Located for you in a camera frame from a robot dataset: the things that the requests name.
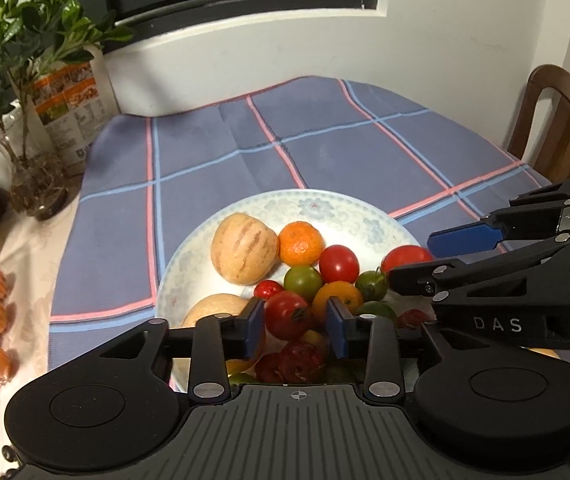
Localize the cluster of red tomatoes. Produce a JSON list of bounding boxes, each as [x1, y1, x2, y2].
[[254, 244, 436, 383]]

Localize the brown wooden chair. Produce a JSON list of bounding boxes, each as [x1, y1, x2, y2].
[[508, 64, 570, 191]]

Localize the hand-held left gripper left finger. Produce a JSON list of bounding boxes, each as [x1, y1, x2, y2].
[[99, 297, 267, 405]]

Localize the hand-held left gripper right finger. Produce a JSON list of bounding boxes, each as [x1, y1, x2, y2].
[[326, 296, 508, 405]]

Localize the plant in glass vase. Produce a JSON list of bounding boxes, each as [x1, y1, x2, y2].
[[0, 0, 134, 222]]

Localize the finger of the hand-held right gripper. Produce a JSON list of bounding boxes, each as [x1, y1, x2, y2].
[[427, 172, 570, 261], [387, 232, 570, 307]]

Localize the large red tomato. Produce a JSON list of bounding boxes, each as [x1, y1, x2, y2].
[[264, 291, 312, 341]]

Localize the printed paper carton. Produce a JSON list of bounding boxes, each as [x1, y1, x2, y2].
[[30, 45, 119, 177]]

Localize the pale blue patterned plate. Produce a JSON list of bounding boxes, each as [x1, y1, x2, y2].
[[156, 188, 438, 396]]

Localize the blue checked cloth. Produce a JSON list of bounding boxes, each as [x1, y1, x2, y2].
[[49, 76, 570, 478]]

